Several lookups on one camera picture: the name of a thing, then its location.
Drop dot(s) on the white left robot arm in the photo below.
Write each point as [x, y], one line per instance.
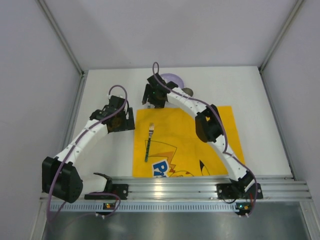
[67, 176]

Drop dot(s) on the fork with teal handle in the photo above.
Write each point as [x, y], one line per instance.
[150, 133]

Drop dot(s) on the aluminium mounting rail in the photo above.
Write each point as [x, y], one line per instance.
[204, 189]

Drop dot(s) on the perforated cable duct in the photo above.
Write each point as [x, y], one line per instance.
[148, 207]

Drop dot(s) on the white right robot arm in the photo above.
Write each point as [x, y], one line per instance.
[208, 127]

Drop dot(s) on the yellow Pikachu cloth placemat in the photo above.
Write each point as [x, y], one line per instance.
[175, 150]

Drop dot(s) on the purple plastic plate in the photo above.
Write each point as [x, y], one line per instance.
[171, 77]

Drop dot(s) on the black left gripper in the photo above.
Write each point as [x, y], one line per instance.
[129, 120]

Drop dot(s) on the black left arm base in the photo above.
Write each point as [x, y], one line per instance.
[121, 190]

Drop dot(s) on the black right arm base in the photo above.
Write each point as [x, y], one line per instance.
[229, 193]

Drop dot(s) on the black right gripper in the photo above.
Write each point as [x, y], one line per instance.
[150, 97]

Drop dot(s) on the metal cup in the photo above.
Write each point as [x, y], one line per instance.
[188, 91]

